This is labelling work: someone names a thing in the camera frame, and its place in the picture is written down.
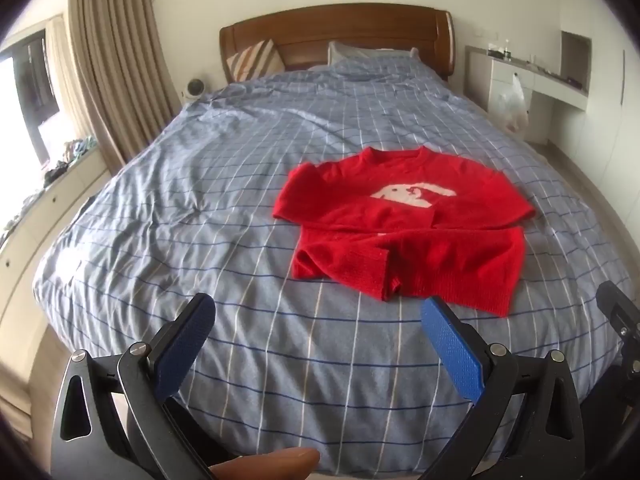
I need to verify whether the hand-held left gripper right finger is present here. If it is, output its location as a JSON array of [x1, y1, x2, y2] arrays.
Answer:
[[421, 296, 587, 480]]

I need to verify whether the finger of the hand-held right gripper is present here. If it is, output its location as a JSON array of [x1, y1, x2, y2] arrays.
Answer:
[[595, 280, 640, 358]]

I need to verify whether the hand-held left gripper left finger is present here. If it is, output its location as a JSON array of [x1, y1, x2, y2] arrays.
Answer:
[[50, 292, 217, 480]]

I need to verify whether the red knitted sweater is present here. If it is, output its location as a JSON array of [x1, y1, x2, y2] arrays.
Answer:
[[272, 146, 537, 318]]

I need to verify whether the person's left hand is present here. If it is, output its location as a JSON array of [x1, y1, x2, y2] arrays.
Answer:
[[207, 447, 321, 480]]

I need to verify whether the bed with blue checked duvet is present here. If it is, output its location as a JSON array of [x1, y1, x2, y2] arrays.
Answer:
[[32, 55, 632, 476]]

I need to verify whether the white windowsill cabinet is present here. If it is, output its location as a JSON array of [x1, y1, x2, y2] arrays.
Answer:
[[0, 150, 113, 401]]

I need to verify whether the heap of mixed clutter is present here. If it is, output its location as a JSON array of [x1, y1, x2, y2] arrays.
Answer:
[[42, 135, 98, 188]]

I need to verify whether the clear plastic bag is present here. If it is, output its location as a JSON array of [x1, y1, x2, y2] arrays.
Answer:
[[487, 72, 530, 133]]

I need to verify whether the small white fan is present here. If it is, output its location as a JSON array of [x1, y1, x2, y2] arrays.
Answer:
[[181, 76, 208, 103]]

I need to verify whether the white desk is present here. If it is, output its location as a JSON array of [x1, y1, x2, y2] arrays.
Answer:
[[465, 30, 593, 146]]

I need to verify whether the striped pillow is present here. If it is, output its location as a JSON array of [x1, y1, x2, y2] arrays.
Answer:
[[226, 39, 286, 83]]

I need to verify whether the beige curtain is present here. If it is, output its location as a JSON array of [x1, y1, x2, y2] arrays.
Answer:
[[67, 0, 183, 166]]

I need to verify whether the window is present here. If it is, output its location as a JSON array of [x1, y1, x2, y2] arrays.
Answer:
[[0, 30, 61, 171]]

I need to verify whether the light blue pillow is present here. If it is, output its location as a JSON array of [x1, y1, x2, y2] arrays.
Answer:
[[327, 41, 420, 67]]

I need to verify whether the wooden headboard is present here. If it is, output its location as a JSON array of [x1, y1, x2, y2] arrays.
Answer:
[[219, 3, 456, 86]]

